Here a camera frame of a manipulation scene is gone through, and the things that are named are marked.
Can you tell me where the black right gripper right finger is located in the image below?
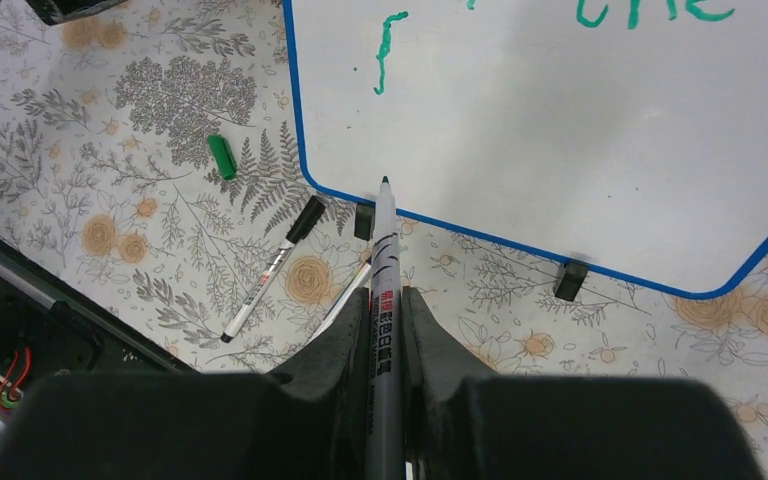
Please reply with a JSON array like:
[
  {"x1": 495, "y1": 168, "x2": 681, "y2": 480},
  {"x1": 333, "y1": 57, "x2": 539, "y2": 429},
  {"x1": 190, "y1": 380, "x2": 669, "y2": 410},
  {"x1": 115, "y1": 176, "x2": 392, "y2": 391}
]
[{"x1": 401, "y1": 287, "x2": 763, "y2": 479}]

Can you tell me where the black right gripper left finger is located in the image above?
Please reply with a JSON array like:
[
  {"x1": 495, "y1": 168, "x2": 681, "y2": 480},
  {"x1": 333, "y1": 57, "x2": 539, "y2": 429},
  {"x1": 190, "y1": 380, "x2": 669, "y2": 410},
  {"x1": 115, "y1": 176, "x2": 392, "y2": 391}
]
[{"x1": 0, "y1": 288, "x2": 370, "y2": 479}]

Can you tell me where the green whiteboard marker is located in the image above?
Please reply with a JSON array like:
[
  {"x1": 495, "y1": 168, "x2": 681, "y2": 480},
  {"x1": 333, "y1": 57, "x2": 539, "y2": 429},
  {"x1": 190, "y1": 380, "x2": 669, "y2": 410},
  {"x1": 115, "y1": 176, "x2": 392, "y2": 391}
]
[{"x1": 364, "y1": 177, "x2": 406, "y2": 479}]

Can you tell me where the green marker cap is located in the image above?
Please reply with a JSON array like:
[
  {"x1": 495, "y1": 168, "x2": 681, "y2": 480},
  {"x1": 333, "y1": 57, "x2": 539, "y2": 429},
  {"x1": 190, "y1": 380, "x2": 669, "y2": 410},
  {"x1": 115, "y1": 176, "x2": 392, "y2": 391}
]
[{"x1": 207, "y1": 134, "x2": 237, "y2": 181}]

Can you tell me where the blue framed whiteboard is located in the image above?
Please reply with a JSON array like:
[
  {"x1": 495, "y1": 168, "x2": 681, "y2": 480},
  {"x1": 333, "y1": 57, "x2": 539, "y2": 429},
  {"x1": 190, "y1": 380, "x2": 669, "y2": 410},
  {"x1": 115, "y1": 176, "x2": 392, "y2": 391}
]
[{"x1": 284, "y1": 1, "x2": 768, "y2": 299}]

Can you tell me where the black whiteboard marker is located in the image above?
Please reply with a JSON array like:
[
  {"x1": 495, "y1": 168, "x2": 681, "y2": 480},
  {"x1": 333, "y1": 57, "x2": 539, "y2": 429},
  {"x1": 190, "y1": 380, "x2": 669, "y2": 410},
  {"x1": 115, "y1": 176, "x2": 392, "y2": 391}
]
[{"x1": 220, "y1": 196, "x2": 326, "y2": 343}]

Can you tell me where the floral patterned table mat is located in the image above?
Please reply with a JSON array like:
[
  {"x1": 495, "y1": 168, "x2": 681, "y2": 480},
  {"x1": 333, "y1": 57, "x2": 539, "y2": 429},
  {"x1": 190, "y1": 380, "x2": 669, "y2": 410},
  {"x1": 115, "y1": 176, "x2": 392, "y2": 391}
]
[{"x1": 0, "y1": 1, "x2": 768, "y2": 477}]

